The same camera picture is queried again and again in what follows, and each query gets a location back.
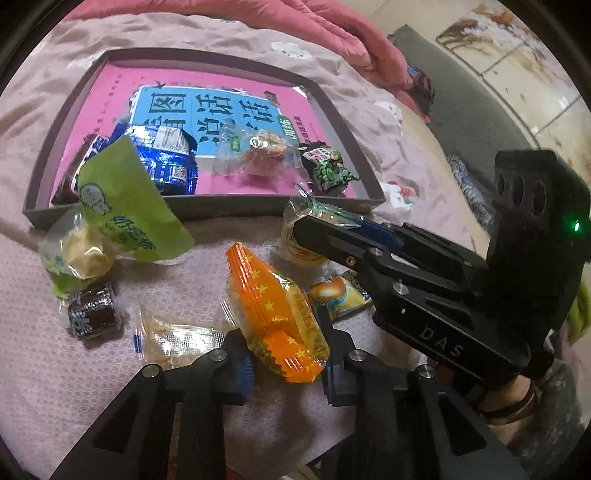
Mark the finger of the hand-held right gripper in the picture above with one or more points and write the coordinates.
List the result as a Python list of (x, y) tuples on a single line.
[(378, 228), (332, 244)]

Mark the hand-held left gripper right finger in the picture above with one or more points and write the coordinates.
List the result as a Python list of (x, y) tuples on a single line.
[(330, 383)]

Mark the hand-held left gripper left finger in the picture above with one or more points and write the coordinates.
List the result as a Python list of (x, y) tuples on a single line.
[(240, 374)]

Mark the clear round cake packet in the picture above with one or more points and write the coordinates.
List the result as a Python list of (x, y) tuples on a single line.
[(304, 259)]

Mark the clear nut brittle packet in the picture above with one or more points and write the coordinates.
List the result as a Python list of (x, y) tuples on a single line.
[(180, 339)]

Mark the orange snack packet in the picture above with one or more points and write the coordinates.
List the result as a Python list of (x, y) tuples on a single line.
[(277, 314)]

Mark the black green pea packet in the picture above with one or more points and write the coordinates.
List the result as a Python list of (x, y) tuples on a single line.
[(330, 168)]

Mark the clear packet with brown pastry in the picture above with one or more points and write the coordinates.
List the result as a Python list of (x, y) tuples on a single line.
[(263, 147)]

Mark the dark shallow cardboard box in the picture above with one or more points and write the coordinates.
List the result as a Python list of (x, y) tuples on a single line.
[(207, 205)]

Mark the blue snack packet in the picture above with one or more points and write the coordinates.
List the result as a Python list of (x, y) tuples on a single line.
[(171, 161)]

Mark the black chocolate bar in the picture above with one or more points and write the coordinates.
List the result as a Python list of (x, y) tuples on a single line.
[(74, 175)]

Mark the person's right forearm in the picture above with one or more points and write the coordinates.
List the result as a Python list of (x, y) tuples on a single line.
[(545, 438)]

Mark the yellow blue bread packet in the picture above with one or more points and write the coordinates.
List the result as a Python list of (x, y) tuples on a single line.
[(337, 293)]

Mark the dark patterned pillow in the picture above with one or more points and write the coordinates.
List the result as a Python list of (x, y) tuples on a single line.
[(466, 184)]

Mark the beige bed sheet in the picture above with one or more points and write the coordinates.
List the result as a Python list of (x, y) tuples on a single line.
[(429, 147)]

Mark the pink picture book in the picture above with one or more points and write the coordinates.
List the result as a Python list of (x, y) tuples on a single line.
[(295, 115)]

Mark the dark folded clothing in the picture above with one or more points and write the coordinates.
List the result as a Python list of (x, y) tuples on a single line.
[(422, 92)]

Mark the grey padded headboard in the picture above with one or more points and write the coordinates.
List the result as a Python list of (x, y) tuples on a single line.
[(461, 101)]

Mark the small dark wrapped candy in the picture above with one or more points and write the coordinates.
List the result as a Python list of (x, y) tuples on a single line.
[(92, 309)]

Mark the printed pink bedsheet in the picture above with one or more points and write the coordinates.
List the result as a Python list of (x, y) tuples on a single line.
[(46, 369)]

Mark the clear packet with yellow pastry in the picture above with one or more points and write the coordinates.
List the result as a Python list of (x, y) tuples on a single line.
[(78, 249)]

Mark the green snack packet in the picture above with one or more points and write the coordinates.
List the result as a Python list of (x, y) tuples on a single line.
[(124, 203)]

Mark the pink quilt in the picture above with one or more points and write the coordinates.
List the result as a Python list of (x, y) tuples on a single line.
[(323, 18)]

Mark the wall picture with branches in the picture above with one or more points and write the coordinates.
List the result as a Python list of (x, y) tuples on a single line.
[(498, 27)]

